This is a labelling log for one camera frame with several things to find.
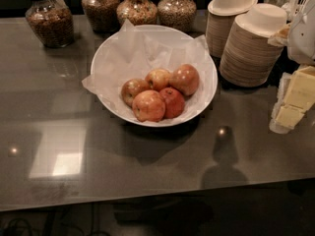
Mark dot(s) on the middle rear apple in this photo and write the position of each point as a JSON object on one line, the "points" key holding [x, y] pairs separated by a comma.
{"points": [[158, 78]]}

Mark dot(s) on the stack paper bowls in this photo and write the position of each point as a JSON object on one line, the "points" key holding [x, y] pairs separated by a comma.
{"points": [[248, 58], [221, 14]]}

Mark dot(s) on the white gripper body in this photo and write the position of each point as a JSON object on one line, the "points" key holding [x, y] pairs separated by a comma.
{"points": [[304, 39]]}

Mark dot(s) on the white bowl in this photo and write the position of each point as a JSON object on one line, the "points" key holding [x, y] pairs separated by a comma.
{"points": [[108, 92]]}

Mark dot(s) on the front left apple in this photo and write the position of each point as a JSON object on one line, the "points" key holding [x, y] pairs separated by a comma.
{"points": [[148, 106]]}

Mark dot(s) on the left rear apple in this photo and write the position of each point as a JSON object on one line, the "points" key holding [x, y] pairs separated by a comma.
{"points": [[132, 88]]}

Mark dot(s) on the white paper liner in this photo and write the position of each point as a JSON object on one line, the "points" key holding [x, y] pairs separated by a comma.
{"points": [[131, 56]]}

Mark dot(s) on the right rear apple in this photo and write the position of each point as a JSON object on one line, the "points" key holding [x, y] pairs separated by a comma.
{"points": [[185, 78]]}

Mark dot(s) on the rear stack paper bowls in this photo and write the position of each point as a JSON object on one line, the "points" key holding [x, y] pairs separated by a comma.
{"points": [[221, 14]]}

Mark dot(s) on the leftmost glass cereal jar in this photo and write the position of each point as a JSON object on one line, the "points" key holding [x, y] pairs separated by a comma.
{"points": [[52, 22]]}

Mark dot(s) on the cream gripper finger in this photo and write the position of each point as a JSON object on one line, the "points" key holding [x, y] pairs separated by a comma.
{"points": [[296, 95], [280, 38]]}

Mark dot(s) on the glass cereal jar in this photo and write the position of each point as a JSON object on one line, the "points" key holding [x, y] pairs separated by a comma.
{"points": [[52, 22], [137, 12], [177, 14], [101, 14]]}

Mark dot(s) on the front stack paper bowls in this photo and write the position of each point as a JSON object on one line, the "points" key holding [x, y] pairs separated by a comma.
{"points": [[248, 58]]}

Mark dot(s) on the dark red front apple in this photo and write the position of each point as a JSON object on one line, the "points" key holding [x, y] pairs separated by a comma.
{"points": [[174, 102]]}

